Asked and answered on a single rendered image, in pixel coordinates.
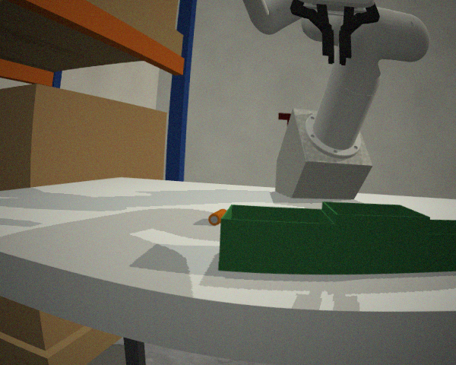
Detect orange cylinder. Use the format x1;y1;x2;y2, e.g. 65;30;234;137
208;209;227;226

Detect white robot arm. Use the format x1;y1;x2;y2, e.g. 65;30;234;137
243;0;430;159

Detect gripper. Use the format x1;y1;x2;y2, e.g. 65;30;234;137
290;0;380;65

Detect green three-compartment bin rack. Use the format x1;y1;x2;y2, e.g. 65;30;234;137
218;202;456;275

